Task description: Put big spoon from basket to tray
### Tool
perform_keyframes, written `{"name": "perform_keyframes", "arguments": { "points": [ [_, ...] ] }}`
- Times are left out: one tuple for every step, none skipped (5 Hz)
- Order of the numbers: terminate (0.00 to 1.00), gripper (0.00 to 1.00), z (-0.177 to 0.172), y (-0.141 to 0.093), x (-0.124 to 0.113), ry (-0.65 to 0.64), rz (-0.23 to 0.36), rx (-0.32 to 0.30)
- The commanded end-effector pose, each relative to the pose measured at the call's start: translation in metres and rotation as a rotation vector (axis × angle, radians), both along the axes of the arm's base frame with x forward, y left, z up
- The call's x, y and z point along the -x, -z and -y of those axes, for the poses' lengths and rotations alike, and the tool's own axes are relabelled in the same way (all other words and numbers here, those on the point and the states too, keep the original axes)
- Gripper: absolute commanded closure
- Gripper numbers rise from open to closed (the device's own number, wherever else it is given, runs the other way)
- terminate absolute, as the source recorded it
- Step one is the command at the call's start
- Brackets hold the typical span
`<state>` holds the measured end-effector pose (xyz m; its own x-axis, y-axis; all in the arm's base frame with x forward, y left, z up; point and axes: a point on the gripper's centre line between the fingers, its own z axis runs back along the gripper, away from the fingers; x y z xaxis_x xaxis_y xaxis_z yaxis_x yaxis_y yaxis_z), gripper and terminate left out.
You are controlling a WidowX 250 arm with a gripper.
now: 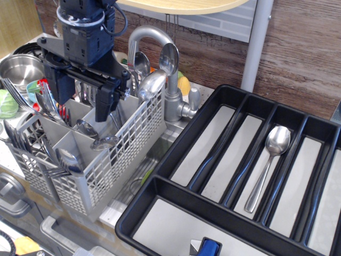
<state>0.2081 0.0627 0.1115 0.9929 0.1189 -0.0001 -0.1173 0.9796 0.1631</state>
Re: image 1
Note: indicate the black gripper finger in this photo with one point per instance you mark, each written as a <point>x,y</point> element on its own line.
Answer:
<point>61,85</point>
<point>106,100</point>

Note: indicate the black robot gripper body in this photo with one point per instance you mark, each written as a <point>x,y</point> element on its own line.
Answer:
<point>85,54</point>

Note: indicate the big steel spoon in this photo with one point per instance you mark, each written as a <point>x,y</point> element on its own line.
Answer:
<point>69,162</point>

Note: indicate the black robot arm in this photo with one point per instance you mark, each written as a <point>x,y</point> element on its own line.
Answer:
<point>92,12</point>

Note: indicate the steel ladle spoon in basket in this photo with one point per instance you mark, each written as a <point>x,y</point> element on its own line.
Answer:
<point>86,128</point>

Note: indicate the steel spoon by faucet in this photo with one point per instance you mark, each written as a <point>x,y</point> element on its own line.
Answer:
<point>141,65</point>

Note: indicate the large steel spoon bowl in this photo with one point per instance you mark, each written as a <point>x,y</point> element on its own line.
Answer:
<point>151,85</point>

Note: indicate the steel spoon bowl front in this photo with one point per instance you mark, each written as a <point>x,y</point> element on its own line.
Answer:
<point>104,143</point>

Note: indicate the grey plastic cutlery basket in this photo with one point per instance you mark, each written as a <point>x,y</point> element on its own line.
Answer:
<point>105,172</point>

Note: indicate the upright steel spoon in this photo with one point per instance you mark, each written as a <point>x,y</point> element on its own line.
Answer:
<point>169,59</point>

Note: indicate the black cutlery tray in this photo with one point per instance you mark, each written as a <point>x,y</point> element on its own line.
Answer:
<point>200,187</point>

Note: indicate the steel spoon in tray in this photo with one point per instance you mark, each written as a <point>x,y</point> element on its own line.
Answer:
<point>276,144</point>

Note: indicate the red toy utensil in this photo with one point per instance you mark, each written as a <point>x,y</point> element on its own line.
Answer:
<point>42,83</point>

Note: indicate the teal toy bowl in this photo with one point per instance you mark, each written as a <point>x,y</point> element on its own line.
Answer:
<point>33,88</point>

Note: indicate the steel fork by faucet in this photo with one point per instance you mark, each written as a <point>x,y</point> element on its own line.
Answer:
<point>131,63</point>

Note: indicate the steel pot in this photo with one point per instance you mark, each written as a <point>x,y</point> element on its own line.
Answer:
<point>22,69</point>

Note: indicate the black stove burner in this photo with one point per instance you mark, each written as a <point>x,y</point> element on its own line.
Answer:
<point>31,49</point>

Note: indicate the steel fork left long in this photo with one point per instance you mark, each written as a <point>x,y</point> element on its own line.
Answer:
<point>48,109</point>

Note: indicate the green toy cabbage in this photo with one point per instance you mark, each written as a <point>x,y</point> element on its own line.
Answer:
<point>9,106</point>

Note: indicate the silver sink faucet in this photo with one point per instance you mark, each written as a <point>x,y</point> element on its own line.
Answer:
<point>175,107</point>

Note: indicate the steel forks front left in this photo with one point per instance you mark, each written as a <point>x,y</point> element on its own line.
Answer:
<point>19,140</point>

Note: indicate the yellow toy corn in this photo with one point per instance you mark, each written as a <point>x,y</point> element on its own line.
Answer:
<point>183,84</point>

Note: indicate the steel fork lying front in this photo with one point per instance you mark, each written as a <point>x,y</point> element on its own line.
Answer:
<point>56,172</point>

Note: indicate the wooden shelf board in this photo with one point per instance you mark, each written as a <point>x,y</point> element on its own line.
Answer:
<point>184,7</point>

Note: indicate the blue object bottom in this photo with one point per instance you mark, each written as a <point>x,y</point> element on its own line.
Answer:
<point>205,247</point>

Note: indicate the grey metal post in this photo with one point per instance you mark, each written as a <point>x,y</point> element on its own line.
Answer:
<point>262,18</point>

